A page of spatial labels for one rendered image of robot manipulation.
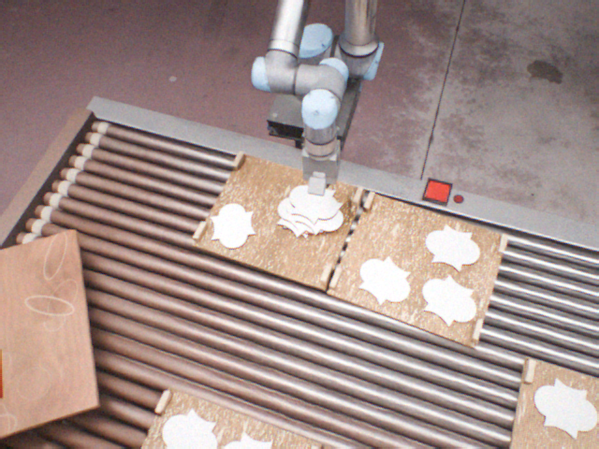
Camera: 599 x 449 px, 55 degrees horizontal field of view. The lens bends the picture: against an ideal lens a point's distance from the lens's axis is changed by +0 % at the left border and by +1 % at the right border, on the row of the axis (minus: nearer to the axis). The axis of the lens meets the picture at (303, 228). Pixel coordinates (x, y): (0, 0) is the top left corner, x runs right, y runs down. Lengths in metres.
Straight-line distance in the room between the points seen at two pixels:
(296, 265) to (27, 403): 0.75
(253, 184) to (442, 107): 1.67
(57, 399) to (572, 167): 2.51
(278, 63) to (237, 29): 2.29
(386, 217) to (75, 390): 0.94
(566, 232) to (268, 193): 0.87
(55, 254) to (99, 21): 2.47
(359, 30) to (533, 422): 1.11
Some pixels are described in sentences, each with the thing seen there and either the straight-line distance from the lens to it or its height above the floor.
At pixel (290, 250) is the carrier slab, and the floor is 0.94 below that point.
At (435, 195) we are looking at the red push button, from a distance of 1.75.
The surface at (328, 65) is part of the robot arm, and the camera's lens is 1.37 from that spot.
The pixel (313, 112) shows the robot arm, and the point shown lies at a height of 1.43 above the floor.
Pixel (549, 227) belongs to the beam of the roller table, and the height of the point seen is 0.92.
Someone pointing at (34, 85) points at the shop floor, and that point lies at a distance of 3.73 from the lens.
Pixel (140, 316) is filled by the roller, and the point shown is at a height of 0.92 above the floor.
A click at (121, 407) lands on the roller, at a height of 0.92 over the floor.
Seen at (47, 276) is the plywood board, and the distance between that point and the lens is 1.67.
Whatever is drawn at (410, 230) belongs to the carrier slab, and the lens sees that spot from 1.67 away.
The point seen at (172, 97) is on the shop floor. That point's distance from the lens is 3.36.
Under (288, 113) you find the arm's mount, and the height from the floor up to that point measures 0.95.
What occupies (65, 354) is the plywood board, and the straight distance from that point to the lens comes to 1.56.
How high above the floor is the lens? 2.39
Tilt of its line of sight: 61 degrees down
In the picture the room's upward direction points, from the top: 6 degrees counter-clockwise
